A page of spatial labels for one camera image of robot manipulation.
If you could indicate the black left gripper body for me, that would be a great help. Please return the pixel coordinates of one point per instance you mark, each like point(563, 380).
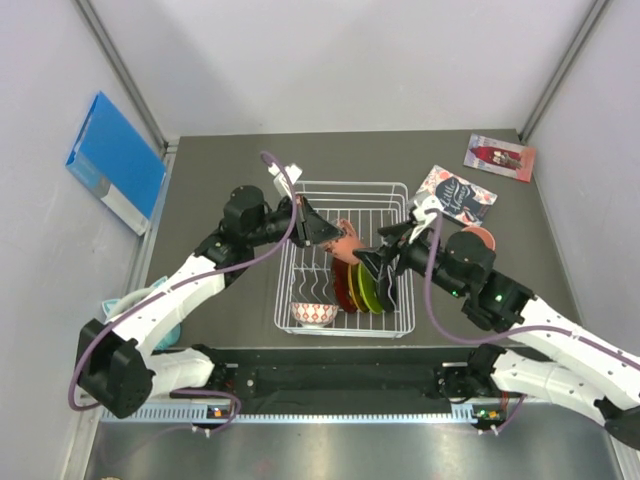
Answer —
point(297, 236)

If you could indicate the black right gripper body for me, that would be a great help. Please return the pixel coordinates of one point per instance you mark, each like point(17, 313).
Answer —
point(414, 255)

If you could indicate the pink plastic cup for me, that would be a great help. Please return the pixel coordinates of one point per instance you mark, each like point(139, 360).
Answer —
point(482, 235)

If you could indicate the teal object behind arm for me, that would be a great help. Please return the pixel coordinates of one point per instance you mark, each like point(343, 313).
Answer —
point(113, 307)

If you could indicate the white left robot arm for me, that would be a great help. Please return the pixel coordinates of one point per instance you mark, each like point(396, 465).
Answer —
point(116, 362)

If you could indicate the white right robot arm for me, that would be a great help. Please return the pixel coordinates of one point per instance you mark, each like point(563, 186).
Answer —
point(533, 349)

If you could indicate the yellow plate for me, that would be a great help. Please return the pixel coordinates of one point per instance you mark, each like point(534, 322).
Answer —
point(354, 290)

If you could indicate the lime green plate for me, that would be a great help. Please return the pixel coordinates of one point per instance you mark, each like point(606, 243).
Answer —
point(367, 288)

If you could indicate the black plate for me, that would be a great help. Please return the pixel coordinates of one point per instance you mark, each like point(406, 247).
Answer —
point(387, 293)

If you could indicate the red plate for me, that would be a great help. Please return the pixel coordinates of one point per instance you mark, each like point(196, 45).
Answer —
point(340, 286)

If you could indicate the Little Women book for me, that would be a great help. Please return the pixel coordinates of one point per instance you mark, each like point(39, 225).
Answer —
point(462, 201)

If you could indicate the red patterned white bowl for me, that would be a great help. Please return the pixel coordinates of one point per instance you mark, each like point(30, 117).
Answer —
point(313, 315)

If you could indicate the red purple book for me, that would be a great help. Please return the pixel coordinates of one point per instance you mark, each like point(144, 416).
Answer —
point(500, 158)

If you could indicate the blue folder box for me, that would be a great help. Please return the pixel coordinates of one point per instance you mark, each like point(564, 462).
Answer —
point(112, 160)

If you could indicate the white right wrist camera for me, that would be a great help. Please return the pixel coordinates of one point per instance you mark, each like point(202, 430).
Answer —
point(422, 212)

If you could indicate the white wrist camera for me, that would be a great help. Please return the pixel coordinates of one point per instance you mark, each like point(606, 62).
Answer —
point(422, 212)
point(293, 172)

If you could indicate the white wire dish rack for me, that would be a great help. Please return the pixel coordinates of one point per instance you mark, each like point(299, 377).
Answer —
point(326, 291)

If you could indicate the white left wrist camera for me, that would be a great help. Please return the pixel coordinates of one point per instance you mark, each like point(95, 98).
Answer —
point(293, 172)

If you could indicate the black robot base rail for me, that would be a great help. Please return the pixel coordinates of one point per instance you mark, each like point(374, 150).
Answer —
point(434, 373)

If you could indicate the grey slotted cable duct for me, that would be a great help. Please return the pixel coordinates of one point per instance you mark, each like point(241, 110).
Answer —
point(204, 414)

